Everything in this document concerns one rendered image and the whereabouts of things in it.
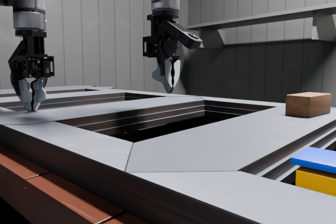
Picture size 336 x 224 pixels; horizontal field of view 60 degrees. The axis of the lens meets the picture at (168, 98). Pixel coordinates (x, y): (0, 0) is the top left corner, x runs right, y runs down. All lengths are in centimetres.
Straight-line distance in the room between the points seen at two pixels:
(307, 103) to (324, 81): 233
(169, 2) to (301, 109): 41
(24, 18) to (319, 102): 74
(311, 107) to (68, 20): 283
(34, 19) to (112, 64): 268
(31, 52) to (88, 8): 263
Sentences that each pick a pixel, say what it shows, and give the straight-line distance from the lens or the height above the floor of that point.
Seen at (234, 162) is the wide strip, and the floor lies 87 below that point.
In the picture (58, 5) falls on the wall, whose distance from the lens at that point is 327.
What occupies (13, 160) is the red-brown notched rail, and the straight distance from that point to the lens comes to 58.
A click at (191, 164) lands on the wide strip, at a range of 36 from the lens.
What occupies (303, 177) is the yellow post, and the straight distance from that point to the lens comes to 36.
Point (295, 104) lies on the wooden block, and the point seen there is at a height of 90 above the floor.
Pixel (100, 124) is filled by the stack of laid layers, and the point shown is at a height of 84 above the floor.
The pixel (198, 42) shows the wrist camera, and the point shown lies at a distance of 72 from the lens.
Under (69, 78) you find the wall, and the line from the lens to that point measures 324.
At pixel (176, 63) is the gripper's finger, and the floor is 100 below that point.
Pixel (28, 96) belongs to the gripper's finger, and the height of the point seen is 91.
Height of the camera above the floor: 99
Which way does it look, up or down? 6 degrees down
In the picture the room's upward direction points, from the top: straight up
